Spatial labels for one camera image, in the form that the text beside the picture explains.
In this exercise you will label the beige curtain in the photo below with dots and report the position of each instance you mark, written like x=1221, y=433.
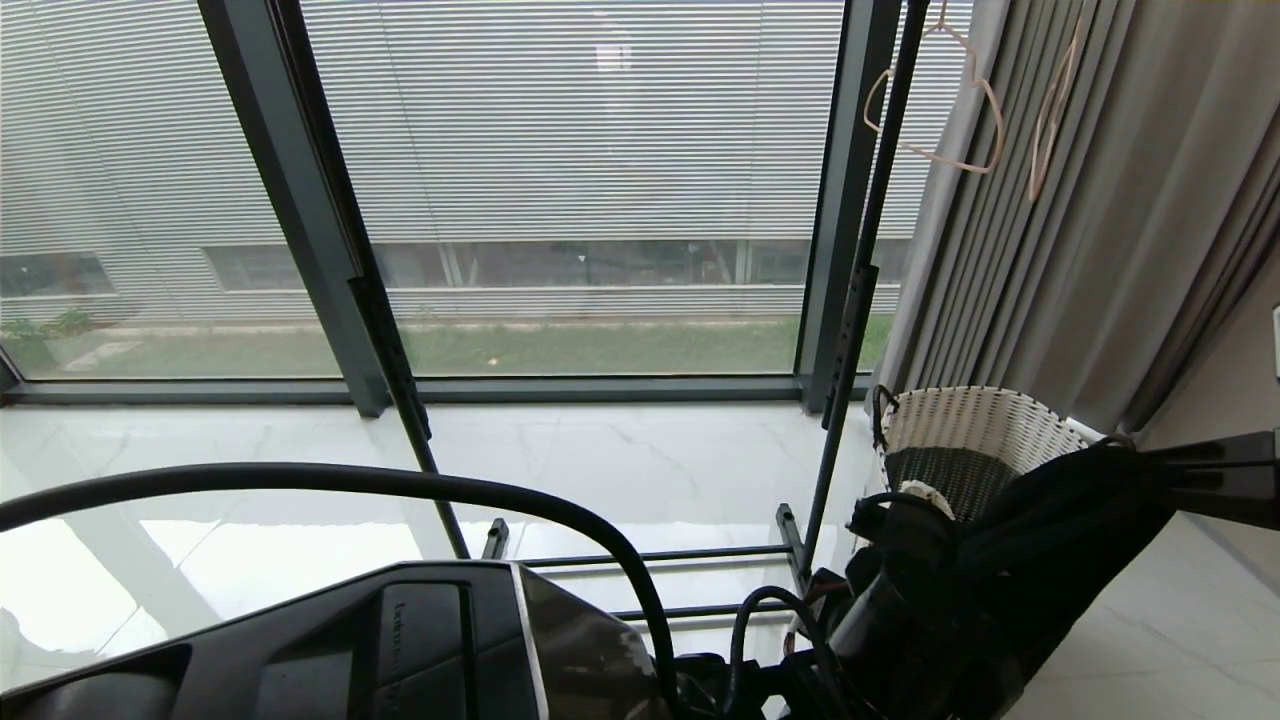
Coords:
x=1120, y=200

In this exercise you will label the black clothes rack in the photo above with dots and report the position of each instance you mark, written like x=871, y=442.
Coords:
x=860, y=300

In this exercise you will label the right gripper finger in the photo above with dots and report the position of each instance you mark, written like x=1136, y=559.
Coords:
x=1245, y=495
x=1230, y=450

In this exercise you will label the window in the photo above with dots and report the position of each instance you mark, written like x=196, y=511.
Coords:
x=300, y=200

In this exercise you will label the pink clothes hanger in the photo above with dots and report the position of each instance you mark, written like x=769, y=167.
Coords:
x=1036, y=150
x=940, y=158

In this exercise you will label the black garment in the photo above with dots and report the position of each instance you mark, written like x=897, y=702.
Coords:
x=1060, y=560

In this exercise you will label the white laundry basket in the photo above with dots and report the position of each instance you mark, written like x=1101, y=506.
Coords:
x=960, y=420

